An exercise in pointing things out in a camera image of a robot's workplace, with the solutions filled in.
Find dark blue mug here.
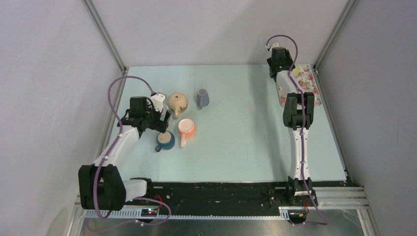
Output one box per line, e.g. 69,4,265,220
155,131,175,152

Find grey blue mug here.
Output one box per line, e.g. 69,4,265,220
196,89,209,110

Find yellow mug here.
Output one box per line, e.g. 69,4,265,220
292,65,300,77

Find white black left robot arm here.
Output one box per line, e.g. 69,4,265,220
78,93,172,211

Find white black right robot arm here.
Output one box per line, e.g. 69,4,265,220
267,46,317,207

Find tan ceramic mug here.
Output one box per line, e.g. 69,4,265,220
168,92,188,119

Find orange mug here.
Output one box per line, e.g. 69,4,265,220
178,118,196,148

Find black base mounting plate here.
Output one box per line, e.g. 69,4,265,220
123,181,346,217

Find floral pattern tray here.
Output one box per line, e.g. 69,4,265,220
276,64,322,107

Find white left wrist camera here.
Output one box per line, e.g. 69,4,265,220
150,93,166,113

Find aluminium frame rail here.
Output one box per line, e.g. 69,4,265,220
81,182,370,233

